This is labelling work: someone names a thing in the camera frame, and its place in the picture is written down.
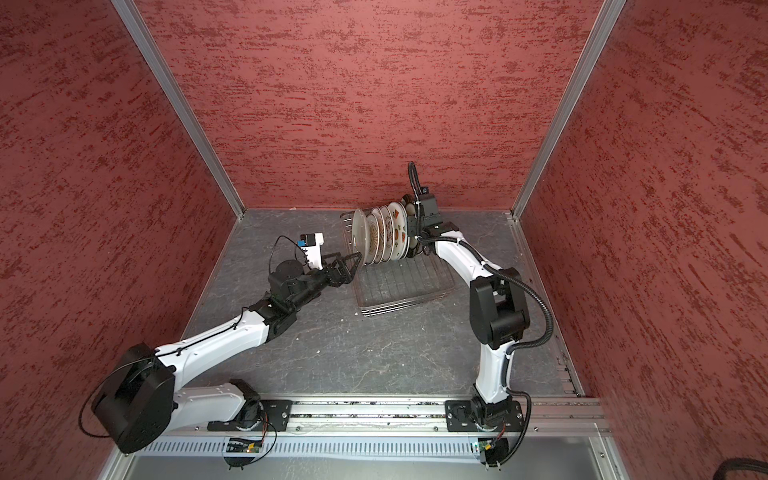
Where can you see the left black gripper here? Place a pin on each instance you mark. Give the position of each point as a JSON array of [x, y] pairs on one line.
[[340, 280]]

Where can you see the large plain white plate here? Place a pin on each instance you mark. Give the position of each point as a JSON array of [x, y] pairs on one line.
[[360, 235]]

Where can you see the watermelon blue rim plate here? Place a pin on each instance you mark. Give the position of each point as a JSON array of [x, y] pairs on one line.
[[399, 223]]

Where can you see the black striped rim plate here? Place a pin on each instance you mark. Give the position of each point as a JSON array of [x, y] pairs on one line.
[[408, 203]]

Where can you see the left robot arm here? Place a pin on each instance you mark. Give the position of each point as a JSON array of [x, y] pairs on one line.
[[148, 393]]

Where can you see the red character plate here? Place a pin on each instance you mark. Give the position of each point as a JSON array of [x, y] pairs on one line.
[[389, 233]]

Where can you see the orange sunburst plate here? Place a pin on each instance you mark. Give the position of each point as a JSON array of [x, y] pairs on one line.
[[374, 239], [383, 242]]

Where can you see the left connector board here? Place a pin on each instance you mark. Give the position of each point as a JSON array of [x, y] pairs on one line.
[[243, 446]]

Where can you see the connector board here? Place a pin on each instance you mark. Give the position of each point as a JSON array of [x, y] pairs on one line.
[[243, 446], [492, 452]]

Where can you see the right connector board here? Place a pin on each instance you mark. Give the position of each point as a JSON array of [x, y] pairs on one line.
[[492, 452]]

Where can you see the right corner aluminium profile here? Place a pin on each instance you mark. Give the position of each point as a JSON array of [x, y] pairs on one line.
[[601, 30]]

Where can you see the corner aluminium profile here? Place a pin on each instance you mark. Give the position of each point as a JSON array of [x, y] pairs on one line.
[[137, 28], [601, 30]]

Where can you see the left corner aluminium profile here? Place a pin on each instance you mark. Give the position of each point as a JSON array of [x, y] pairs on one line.
[[137, 28]]

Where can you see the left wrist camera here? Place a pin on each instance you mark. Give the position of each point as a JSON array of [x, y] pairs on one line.
[[311, 245]]

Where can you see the wire dish rack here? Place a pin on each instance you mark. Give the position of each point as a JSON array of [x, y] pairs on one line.
[[397, 284]]

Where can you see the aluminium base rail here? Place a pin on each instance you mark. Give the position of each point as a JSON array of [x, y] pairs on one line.
[[326, 437]]

